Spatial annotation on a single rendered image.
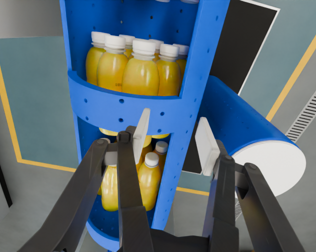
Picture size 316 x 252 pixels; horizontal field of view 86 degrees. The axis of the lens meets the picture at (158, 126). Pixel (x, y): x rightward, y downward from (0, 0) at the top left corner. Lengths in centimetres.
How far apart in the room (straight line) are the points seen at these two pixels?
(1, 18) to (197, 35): 68
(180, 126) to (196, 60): 11
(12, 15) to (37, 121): 137
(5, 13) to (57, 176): 196
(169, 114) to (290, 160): 51
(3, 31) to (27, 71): 110
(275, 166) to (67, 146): 190
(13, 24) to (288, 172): 108
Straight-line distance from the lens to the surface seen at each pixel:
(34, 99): 198
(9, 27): 84
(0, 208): 307
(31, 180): 275
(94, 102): 28
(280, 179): 75
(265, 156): 65
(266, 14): 148
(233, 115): 75
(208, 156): 16
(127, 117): 27
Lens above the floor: 147
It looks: 61 degrees down
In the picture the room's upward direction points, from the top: 177 degrees counter-clockwise
